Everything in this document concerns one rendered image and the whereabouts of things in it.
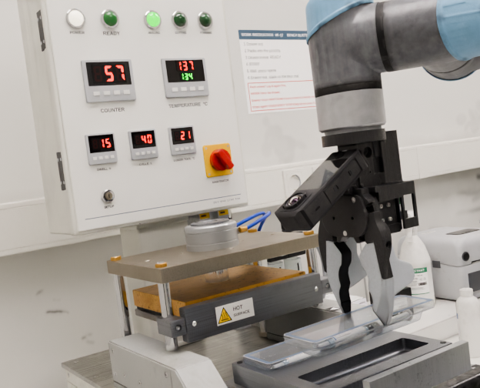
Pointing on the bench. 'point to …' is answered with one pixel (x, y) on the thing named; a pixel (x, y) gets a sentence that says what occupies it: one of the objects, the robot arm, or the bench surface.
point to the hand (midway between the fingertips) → (360, 312)
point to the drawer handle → (475, 377)
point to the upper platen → (208, 287)
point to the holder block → (341, 364)
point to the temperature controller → (185, 65)
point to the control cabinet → (134, 122)
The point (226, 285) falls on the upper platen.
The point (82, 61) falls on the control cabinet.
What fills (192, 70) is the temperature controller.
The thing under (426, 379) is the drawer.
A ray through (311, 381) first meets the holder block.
